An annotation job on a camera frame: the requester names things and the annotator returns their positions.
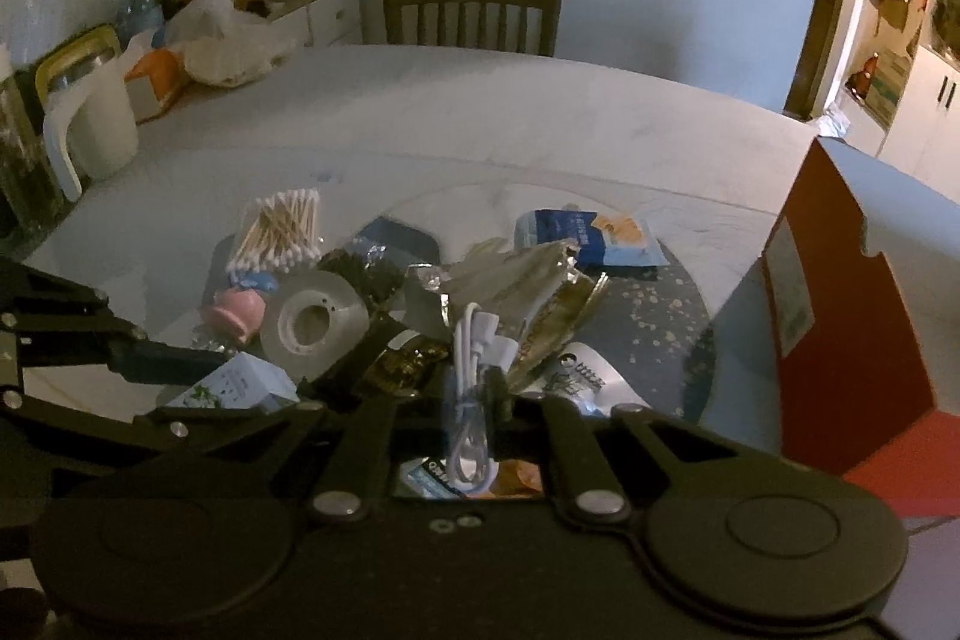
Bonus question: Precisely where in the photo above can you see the clear tape roll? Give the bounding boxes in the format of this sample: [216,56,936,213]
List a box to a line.
[259,269,370,383]

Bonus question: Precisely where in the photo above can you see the small white blue box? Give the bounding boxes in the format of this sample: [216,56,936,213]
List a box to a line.
[166,353,299,414]

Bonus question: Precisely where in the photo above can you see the white plastic sachet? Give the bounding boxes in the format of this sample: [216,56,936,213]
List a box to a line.
[527,341,647,417]

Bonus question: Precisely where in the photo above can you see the cotton swab pack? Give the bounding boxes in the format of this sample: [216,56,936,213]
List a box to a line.
[226,188,325,275]

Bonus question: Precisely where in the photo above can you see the clear plastic bottle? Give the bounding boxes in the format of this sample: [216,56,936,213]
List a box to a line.
[114,0,163,47]

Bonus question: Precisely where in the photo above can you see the white plastic bag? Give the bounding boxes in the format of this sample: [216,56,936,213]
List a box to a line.
[164,0,299,89]

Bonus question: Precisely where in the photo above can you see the white plastic pitcher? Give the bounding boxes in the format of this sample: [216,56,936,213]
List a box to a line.
[44,58,139,203]

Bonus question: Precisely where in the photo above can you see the white usb cable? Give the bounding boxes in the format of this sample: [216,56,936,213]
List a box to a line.
[440,299,520,499]

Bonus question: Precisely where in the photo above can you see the silver foil snack bag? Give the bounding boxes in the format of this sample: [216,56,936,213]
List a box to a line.
[402,242,610,392]

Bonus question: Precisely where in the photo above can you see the orange snack packet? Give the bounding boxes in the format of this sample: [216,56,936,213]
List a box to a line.
[125,47,190,124]

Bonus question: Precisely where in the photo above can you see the white drawer cabinet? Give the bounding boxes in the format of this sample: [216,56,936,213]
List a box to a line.
[267,0,363,47]

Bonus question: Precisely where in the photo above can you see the dark wooden chair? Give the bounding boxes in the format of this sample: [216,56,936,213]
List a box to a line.
[382,0,562,57]

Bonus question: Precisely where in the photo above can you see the red and white cardboard box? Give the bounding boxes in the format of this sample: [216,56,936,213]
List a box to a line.
[703,140,958,518]

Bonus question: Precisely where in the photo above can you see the blue white tissue pack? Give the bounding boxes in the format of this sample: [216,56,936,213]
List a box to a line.
[514,209,670,269]

